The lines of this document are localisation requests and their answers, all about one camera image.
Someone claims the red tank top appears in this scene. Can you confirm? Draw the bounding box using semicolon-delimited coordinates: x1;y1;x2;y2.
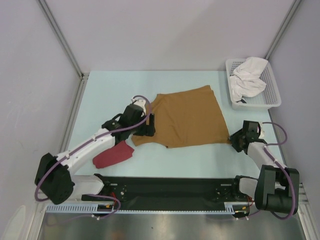
92;141;135;169

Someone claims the tan tank top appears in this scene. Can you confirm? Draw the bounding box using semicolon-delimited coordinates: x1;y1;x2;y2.
131;85;229;148

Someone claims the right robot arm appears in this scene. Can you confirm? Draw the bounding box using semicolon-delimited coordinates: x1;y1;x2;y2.
228;120;300;220

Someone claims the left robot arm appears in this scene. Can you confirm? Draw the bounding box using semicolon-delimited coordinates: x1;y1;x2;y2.
34;103;155;205

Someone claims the white tank top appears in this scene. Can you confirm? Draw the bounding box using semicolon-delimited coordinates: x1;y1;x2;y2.
230;57;269;102

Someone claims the white plastic basket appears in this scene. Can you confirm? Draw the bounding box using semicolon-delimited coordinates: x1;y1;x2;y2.
225;58;282;111

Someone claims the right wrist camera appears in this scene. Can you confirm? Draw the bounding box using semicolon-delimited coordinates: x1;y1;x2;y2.
258;122;265;139

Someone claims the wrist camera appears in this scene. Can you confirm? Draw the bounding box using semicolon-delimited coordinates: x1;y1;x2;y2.
131;98;147;113
258;122;265;139

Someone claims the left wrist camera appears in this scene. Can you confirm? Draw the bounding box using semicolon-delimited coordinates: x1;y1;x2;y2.
131;98;147;113

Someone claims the left aluminium frame post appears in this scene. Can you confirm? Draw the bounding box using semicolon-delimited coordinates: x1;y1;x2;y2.
36;0;90;152

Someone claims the aluminium frame post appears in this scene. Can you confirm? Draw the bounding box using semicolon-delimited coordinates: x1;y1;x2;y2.
36;0;90;152
264;0;304;60

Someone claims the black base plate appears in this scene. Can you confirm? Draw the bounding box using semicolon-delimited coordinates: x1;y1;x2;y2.
81;173;250;212

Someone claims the white cable duct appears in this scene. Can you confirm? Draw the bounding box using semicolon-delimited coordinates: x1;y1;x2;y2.
45;203;249;215

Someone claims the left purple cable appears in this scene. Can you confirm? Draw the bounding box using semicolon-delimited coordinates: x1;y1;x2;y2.
34;95;153;227

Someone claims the right aluminium frame post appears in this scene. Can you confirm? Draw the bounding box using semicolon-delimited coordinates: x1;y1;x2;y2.
264;0;304;60

